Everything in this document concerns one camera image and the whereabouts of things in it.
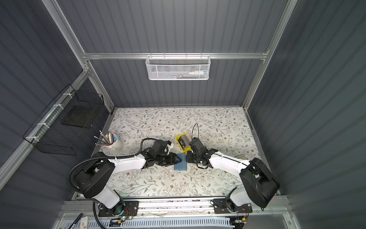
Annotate white pen cup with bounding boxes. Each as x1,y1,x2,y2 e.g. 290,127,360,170
106,132,124,152

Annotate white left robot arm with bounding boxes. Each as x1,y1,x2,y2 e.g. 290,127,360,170
66,138,182,210

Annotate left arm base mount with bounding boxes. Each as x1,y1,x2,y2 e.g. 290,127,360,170
98,200,140,218

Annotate black wire mesh basket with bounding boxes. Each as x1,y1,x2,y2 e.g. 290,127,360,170
23,87,105,156

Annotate black corrugated cable hose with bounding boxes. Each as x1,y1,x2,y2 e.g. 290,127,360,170
66,137,161,195

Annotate yellow plastic card tray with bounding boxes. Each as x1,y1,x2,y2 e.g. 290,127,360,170
175,133,192,153

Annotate white wire mesh basket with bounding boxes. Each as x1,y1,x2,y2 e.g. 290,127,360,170
145,54,211,81

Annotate pens in cup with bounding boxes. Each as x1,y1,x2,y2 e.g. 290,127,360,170
93,130,117,146

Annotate white tube in basket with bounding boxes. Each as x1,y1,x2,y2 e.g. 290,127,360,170
176,70,209,79

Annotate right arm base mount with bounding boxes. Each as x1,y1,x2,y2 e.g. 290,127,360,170
210,198,253,215

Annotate blue leather card holder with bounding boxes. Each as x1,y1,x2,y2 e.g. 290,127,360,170
174,153,188,171

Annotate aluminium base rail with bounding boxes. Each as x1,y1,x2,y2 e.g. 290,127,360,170
57,196,293,219

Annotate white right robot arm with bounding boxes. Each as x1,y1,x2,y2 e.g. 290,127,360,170
187,137,280,212

